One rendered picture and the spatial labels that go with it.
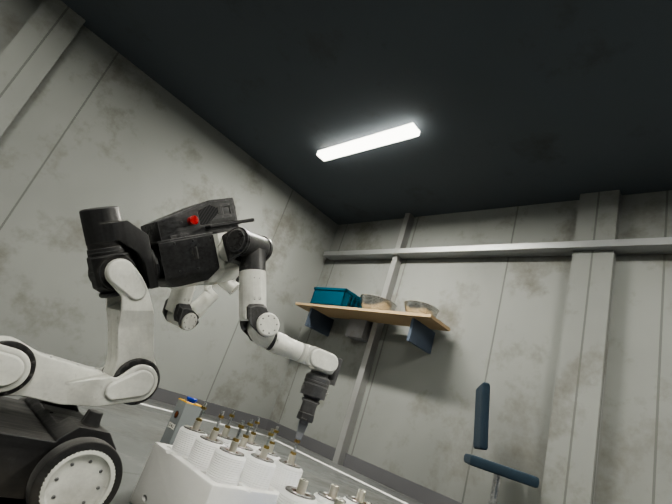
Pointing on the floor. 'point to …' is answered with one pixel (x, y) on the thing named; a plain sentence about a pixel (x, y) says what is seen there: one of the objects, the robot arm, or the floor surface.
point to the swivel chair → (487, 447)
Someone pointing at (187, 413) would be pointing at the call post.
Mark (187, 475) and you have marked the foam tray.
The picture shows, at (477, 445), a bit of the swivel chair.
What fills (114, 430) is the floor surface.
